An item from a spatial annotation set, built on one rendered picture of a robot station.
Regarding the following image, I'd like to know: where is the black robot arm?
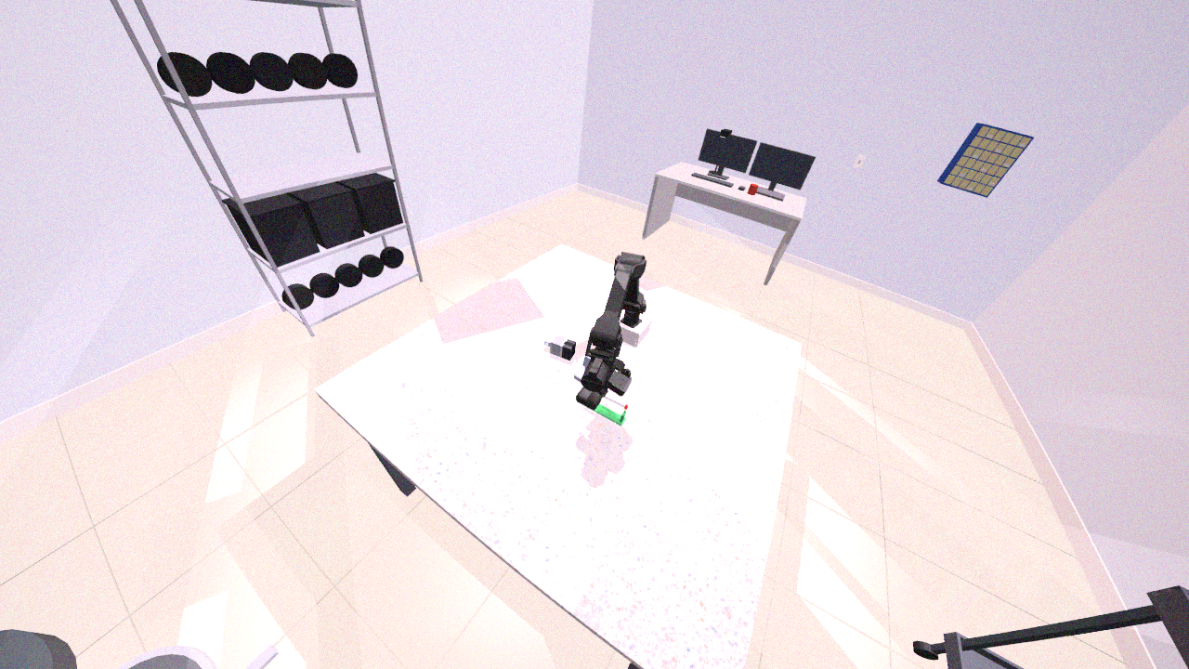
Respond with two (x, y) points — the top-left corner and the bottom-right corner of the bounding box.
(581, 252), (647, 397)

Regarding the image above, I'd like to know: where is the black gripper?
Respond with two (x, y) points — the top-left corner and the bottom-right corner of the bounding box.
(575, 359), (625, 410)

